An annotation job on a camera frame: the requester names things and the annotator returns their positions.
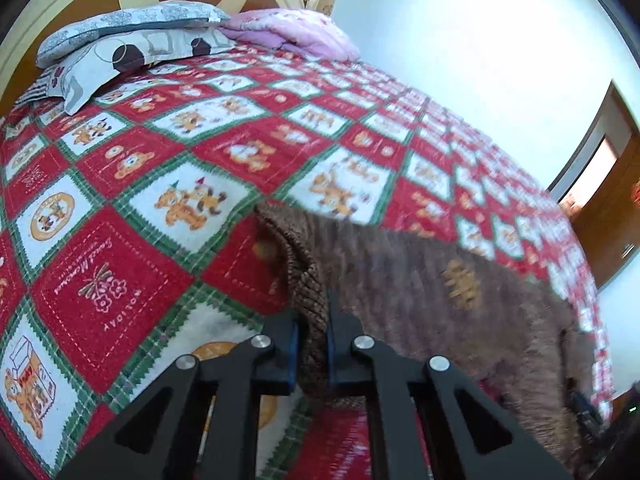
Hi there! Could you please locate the brown wooden door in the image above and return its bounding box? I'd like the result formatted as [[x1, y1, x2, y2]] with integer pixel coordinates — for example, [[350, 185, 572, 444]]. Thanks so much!
[[570, 135, 640, 291]]

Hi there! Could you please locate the pink pillow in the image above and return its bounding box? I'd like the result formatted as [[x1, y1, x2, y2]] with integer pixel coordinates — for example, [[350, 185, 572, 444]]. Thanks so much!
[[220, 7, 361, 63]]

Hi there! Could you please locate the wooden door frame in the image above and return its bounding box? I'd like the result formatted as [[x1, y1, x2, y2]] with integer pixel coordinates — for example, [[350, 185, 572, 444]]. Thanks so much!
[[547, 80, 640, 201]]

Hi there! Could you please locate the grey circle-patterned pillow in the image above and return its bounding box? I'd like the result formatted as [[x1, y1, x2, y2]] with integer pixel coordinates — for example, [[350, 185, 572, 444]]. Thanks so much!
[[50, 27, 236, 116]]

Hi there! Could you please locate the black striped pillow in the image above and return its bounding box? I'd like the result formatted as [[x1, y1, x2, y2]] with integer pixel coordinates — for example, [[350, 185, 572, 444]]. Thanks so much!
[[14, 66, 64, 109]]

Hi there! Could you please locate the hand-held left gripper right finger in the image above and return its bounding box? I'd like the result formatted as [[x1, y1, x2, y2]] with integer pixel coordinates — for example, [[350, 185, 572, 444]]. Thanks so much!
[[325, 287, 576, 480]]

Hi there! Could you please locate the red checkered bear-print blanket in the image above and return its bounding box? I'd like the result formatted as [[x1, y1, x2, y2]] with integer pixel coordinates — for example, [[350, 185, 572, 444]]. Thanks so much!
[[0, 42, 616, 480]]

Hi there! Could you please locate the grey floral pillow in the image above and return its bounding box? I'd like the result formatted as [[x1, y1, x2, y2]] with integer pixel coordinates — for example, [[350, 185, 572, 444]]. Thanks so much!
[[36, 0, 232, 68]]

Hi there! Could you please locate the brown knit sweater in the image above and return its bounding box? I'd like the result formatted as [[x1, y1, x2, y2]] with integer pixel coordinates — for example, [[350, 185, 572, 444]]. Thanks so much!
[[254, 204, 608, 480]]

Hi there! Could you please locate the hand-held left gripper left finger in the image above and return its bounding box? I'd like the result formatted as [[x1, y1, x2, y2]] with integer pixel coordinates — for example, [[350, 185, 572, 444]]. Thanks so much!
[[57, 310, 301, 480]]

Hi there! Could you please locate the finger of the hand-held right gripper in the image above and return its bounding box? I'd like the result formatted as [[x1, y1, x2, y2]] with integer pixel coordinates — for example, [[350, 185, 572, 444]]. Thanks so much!
[[566, 389, 607, 433]]

